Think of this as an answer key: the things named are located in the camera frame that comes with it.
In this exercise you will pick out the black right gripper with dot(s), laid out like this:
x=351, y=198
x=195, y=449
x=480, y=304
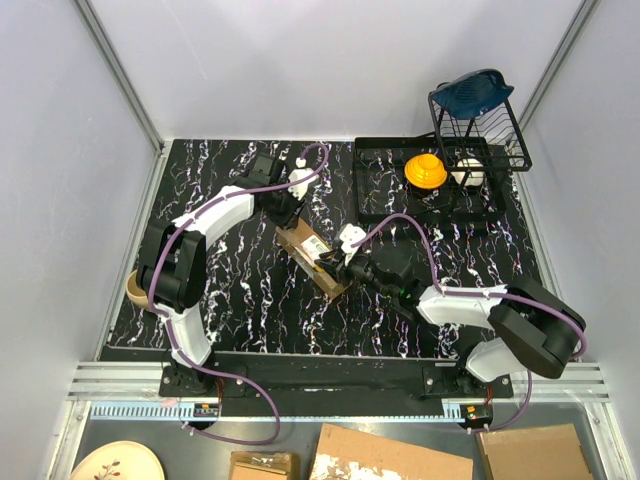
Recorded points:
x=348, y=267

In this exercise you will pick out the cardboard box at corner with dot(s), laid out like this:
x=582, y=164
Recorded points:
x=551, y=452

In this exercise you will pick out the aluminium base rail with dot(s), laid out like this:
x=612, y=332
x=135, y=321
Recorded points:
x=318, y=388

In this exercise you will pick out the white small cup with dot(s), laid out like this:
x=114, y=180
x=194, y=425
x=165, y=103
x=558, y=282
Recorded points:
x=470, y=173

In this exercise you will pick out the black drain tray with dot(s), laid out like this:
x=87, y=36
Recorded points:
x=381, y=188

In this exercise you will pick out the brown cardboard express box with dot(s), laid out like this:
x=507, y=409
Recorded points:
x=305, y=246

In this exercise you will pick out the small cardboard box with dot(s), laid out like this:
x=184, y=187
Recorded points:
x=258, y=465

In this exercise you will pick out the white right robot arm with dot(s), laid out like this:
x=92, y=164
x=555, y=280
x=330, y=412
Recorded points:
x=533, y=329

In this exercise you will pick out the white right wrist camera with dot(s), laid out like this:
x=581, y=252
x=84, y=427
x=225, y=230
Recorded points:
x=350, y=237

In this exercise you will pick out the blue bowl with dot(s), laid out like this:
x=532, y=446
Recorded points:
x=475, y=94

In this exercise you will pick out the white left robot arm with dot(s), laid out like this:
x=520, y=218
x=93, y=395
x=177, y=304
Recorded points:
x=172, y=258

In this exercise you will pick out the flat cardboard sheet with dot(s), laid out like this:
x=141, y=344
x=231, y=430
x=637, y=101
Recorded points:
x=343, y=453

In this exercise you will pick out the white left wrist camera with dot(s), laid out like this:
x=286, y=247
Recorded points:
x=299, y=179

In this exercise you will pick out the patterned ceramic plate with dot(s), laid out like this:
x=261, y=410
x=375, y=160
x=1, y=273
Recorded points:
x=120, y=460

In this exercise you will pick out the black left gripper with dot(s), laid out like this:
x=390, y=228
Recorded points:
x=292, y=214

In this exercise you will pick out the beige ceramic mug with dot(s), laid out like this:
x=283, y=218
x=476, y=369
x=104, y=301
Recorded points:
x=134, y=292

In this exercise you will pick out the black wire dish rack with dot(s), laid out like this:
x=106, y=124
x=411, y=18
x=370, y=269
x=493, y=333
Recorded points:
x=494, y=138

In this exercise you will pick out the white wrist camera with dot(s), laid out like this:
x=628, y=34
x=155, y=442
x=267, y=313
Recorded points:
x=350, y=237
x=299, y=179

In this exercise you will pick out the yellow plastic cup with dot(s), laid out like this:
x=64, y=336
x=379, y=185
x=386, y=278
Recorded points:
x=425, y=171

